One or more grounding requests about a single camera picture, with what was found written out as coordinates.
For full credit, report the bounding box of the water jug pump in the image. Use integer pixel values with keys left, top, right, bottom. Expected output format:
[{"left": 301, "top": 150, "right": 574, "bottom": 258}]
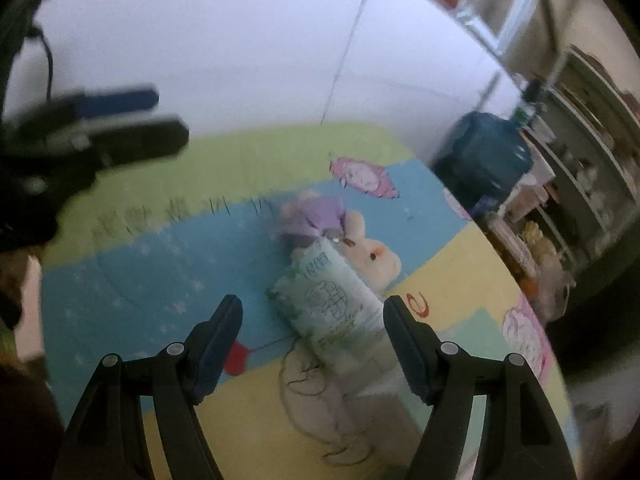
[{"left": 515, "top": 80, "right": 544, "bottom": 127}]

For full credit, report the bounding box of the white window frame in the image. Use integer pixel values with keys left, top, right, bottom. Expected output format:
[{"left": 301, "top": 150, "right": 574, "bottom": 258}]
[{"left": 367, "top": 0, "right": 546, "bottom": 58}]

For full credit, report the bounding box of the plastic bag of food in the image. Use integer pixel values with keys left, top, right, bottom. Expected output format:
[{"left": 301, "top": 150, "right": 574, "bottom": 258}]
[{"left": 517, "top": 220, "right": 577, "bottom": 323}]

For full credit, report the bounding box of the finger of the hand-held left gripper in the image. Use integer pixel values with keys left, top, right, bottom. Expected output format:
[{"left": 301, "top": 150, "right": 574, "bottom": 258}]
[
  {"left": 65, "top": 115, "right": 191, "bottom": 167},
  {"left": 47, "top": 88, "right": 161, "bottom": 125}
]

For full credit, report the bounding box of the black cable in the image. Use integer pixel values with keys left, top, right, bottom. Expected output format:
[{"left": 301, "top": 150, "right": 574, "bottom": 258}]
[{"left": 27, "top": 24, "right": 56, "bottom": 107}]

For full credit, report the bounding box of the blue water jug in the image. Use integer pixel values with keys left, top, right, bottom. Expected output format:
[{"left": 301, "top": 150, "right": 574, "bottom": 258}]
[{"left": 432, "top": 110, "right": 534, "bottom": 217}]

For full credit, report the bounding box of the person's left forearm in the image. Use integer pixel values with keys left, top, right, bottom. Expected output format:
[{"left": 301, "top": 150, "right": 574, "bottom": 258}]
[{"left": 0, "top": 247, "right": 67, "bottom": 480}]

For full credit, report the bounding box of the colourful printed blanket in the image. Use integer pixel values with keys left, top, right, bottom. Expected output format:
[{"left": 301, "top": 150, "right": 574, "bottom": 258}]
[{"left": 40, "top": 120, "right": 574, "bottom": 480}]

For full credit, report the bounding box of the plush bunny toy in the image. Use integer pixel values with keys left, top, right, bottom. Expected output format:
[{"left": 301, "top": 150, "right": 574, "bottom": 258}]
[{"left": 275, "top": 189, "right": 404, "bottom": 296}]

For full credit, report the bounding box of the green printed tissue pack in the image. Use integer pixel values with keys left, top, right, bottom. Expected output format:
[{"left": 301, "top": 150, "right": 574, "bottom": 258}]
[{"left": 265, "top": 237, "right": 402, "bottom": 380}]

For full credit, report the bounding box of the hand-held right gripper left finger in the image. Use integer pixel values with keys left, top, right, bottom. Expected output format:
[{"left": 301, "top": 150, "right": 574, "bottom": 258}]
[{"left": 62, "top": 294, "right": 245, "bottom": 480}]

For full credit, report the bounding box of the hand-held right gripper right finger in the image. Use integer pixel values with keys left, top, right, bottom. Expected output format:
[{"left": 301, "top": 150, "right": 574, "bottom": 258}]
[{"left": 382, "top": 295, "right": 576, "bottom": 480}]

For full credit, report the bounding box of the white shelf rack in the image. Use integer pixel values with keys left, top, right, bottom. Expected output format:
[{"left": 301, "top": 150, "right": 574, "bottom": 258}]
[{"left": 500, "top": 44, "right": 640, "bottom": 283}]

